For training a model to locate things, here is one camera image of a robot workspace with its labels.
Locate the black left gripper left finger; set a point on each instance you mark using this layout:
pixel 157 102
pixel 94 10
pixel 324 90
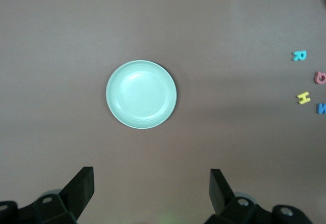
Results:
pixel 81 191

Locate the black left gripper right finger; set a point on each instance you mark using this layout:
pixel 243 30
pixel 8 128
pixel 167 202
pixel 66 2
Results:
pixel 219 193

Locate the yellow foam letter H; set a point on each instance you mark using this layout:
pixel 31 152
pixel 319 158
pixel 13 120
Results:
pixel 303 98

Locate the blue foam letter M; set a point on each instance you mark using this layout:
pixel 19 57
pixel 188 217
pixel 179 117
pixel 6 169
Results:
pixel 319 108

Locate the red foam letter Q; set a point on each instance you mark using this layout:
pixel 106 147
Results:
pixel 315 78

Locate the teal foam letter R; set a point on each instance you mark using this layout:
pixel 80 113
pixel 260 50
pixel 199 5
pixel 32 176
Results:
pixel 298 55

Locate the light green round plate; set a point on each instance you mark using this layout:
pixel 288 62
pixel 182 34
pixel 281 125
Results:
pixel 141 94

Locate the brown table cover mat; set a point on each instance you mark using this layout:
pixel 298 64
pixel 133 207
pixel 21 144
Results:
pixel 163 17

